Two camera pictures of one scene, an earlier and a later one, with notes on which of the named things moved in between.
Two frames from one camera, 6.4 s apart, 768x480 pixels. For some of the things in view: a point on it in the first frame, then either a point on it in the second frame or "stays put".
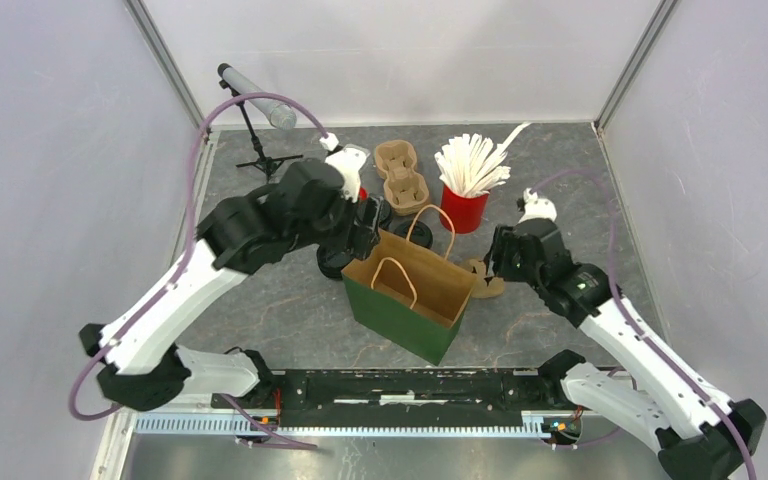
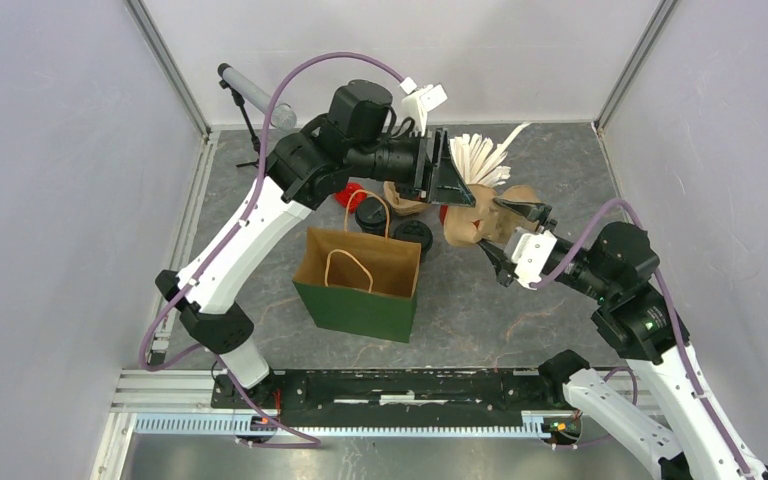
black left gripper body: x=360 y=237 -> x=424 y=173
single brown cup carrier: x=485 y=286 -> x=489 y=221
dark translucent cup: x=421 y=234 stays put
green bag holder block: x=413 y=296 -> x=360 y=312
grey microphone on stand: x=279 y=116 stays put
